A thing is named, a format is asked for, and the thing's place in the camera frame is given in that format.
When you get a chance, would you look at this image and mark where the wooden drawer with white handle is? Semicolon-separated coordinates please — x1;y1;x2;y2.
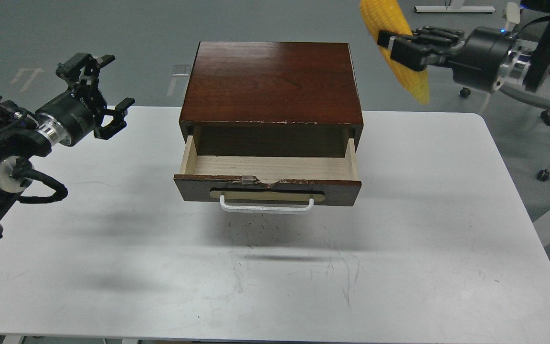
174;136;361;213

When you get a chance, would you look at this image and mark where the dark wooden drawer cabinet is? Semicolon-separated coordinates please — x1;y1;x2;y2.
179;41;364;145

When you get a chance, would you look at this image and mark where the yellow corn cob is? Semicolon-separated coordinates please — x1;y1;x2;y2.
360;0;430;105

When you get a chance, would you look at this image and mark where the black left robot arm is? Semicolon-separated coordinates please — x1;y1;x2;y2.
0;53;135;238

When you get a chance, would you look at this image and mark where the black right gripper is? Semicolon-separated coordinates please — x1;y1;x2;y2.
377;26;514;93

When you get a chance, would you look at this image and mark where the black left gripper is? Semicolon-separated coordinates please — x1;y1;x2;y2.
35;53;136;147

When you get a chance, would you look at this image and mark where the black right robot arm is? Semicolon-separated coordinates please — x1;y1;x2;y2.
360;0;550;126

